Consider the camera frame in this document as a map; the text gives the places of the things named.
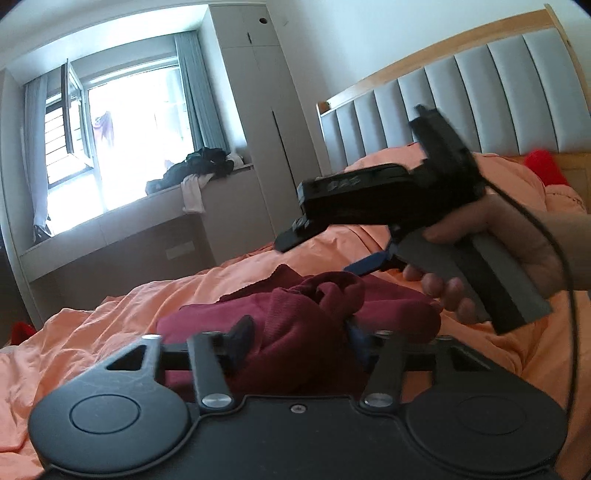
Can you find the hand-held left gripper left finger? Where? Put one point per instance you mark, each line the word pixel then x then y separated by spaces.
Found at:
pixel 240 339

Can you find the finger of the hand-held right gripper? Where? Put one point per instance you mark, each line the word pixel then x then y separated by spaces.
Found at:
pixel 367 265
pixel 295 236

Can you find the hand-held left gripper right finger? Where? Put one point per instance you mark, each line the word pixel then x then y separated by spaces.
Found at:
pixel 358 342

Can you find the maroon shirt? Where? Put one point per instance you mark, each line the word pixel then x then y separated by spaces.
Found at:
pixel 295 314

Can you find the person's right forearm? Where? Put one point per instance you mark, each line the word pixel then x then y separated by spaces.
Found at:
pixel 575 249

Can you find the pile of dark clothes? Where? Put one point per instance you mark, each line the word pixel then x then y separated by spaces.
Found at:
pixel 194 166

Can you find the person's right hand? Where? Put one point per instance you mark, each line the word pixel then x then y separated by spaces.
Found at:
pixel 512 230

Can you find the small white cloth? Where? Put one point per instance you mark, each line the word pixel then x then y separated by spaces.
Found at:
pixel 235 160

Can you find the beige cloth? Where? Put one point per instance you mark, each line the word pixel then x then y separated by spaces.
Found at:
pixel 194 194

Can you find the grey padded wooden headboard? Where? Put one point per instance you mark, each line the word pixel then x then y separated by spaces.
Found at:
pixel 438 101

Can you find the tall grey wardrobe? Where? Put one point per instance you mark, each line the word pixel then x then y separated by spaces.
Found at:
pixel 272 115

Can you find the orange duvet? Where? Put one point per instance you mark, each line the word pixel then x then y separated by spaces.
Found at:
pixel 115 314

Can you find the grey window seat bench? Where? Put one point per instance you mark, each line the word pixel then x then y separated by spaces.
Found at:
pixel 138 235

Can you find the grey-blue curtain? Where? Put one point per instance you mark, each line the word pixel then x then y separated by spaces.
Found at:
pixel 198 92

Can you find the red pillow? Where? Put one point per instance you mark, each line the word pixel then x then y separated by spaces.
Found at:
pixel 547 166

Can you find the window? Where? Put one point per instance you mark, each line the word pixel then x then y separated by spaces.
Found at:
pixel 129 129

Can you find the pink hanging garment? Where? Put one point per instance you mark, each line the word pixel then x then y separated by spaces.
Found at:
pixel 105 129

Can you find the red cloth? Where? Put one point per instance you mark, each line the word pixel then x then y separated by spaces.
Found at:
pixel 21 333

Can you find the white sheer curtain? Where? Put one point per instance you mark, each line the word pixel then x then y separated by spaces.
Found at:
pixel 37 161

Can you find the white wall socket plate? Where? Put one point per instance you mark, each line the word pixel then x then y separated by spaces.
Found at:
pixel 180 249

